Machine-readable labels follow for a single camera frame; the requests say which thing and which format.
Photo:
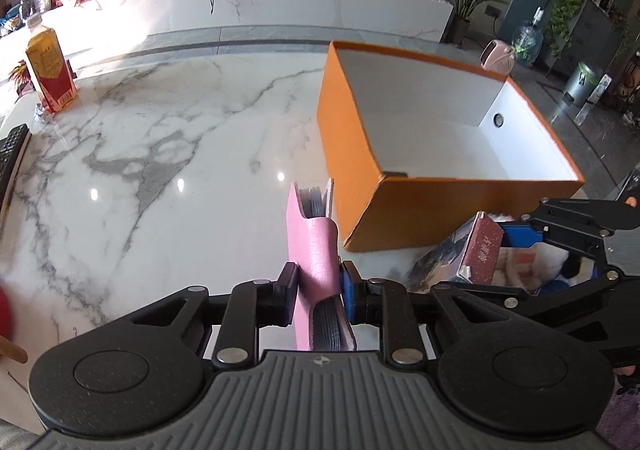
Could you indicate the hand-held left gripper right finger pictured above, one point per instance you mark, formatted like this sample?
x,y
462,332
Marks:
x,y
352,295

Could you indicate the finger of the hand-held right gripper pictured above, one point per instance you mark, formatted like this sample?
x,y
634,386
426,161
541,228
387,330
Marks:
x,y
520,235
575,300

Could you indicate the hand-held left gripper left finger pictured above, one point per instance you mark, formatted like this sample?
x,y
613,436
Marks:
x,y
288,295

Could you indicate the white crochet bunny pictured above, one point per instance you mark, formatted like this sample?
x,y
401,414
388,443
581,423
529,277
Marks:
x,y
550,255

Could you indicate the printed art card box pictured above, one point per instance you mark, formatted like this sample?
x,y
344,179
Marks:
x,y
480,245

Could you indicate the pink leather wallet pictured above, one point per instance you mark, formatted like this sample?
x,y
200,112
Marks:
x,y
315,250

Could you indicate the orange cardboard box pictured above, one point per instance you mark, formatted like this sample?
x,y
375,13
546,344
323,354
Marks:
x,y
350,155

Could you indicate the dark purple cloth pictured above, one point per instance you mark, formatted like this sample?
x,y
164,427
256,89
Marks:
x,y
622,420

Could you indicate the grey trash bin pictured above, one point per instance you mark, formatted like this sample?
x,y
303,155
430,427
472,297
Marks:
x,y
582,83

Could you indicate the water jug with pump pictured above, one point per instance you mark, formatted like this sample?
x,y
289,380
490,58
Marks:
x,y
527,40

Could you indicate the grey cabinet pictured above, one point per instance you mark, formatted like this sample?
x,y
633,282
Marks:
x,y
595,35

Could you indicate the red round object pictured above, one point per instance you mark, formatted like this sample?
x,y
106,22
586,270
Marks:
x,y
6,315

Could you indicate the white marble cabinet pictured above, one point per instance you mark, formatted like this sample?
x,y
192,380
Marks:
x,y
275,0

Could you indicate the black remote control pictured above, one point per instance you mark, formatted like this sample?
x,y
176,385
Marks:
x,y
10,155

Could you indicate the yellow tea drink bottle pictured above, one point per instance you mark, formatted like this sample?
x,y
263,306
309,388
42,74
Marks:
x,y
50,70

